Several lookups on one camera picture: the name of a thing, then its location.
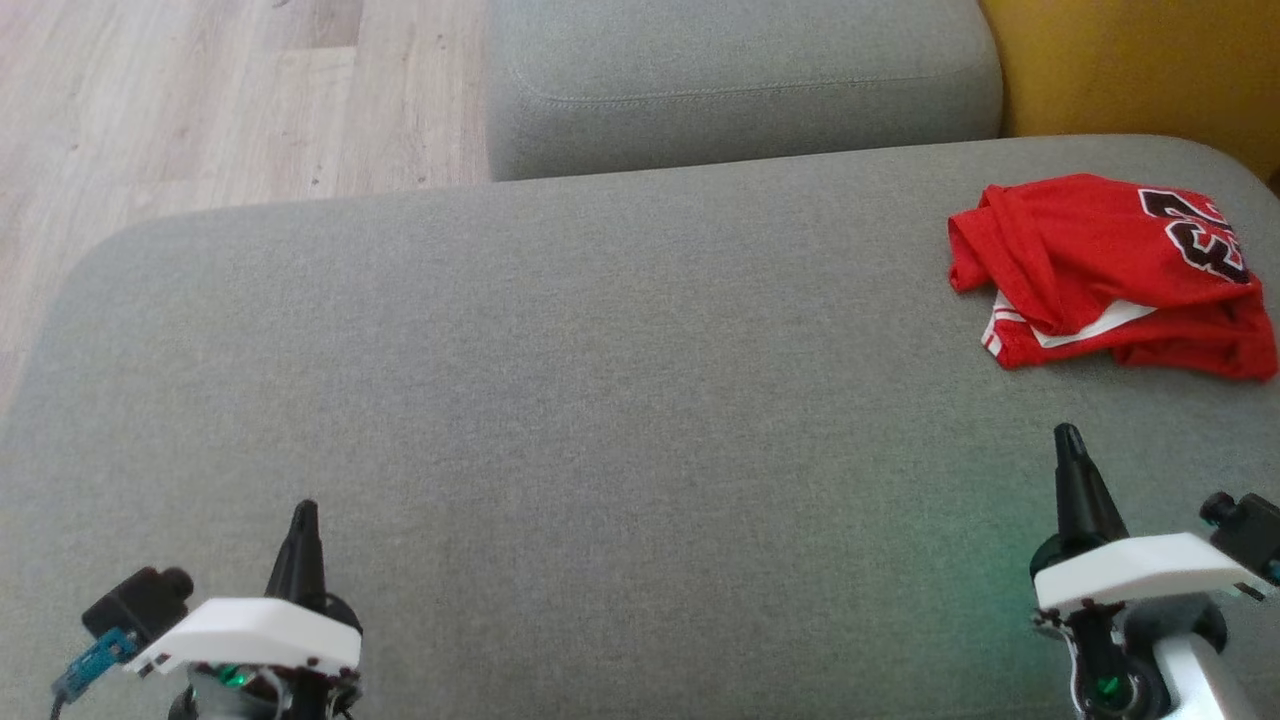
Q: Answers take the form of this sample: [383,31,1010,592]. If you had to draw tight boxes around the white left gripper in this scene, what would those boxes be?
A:
[124,500,364,720]

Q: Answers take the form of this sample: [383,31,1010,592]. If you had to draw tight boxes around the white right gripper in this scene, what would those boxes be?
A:
[1030,422,1265,720]

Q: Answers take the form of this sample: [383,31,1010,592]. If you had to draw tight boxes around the red white basketball jersey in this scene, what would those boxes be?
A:
[947,173,1266,372]

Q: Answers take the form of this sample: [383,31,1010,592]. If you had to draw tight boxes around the small grey sofa cushion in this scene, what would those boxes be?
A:
[484,0,1005,184]

